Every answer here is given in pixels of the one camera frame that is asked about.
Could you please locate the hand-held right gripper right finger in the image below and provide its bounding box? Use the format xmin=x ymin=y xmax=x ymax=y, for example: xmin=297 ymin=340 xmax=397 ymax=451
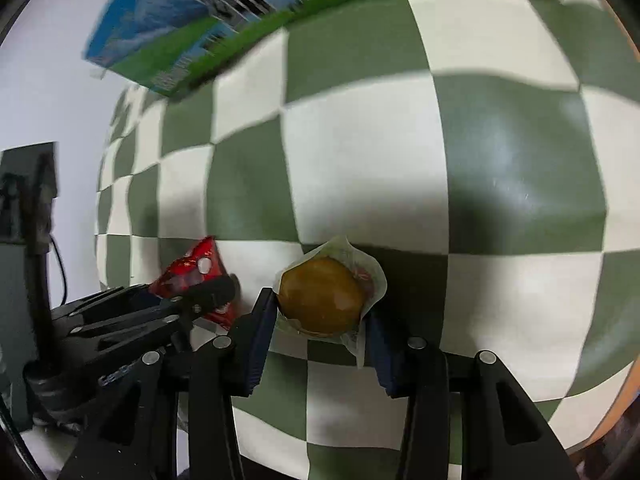
xmin=366 ymin=308 xmax=581 ymax=480

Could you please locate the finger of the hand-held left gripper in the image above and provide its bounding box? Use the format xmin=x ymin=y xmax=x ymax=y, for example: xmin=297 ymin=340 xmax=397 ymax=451
xmin=71 ymin=311 xmax=195 ymax=357
xmin=51 ymin=275 xmax=239 ymax=329

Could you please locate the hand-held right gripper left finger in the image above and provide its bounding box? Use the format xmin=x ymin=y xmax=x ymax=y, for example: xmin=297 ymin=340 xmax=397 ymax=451
xmin=57 ymin=287 xmax=279 ymax=480

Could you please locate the small red candy packet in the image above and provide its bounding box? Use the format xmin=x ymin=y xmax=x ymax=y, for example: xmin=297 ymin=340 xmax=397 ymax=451
xmin=150 ymin=236 xmax=240 ymax=332

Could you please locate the brown bun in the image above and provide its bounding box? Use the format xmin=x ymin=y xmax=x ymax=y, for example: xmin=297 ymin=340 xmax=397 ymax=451
xmin=274 ymin=235 xmax=389 ymax=369

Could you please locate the black stand pole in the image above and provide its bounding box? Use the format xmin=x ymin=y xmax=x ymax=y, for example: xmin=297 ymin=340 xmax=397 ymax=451
xmin=22 ymin=160 xmax=57 ymax=376

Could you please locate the dark grey mounted box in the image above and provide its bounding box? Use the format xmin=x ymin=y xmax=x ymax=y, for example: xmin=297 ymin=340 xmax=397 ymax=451
xmin=0 ymin=142 xmax=60 ymax=244

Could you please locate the green white checkered cloth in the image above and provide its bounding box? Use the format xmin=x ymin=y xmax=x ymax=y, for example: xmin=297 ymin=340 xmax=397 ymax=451
xmin=95 ymin=0 xmax=640 ymax=480

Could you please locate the blue and green printed box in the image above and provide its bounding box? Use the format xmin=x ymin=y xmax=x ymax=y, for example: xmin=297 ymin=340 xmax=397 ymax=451
xmin=82 ymin=0 xmax=567 ymax=104

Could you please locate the black cable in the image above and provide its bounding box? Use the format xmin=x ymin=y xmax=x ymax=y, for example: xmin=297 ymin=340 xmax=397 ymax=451
xmin=47 ymin=232 xmax=69 ymax=311

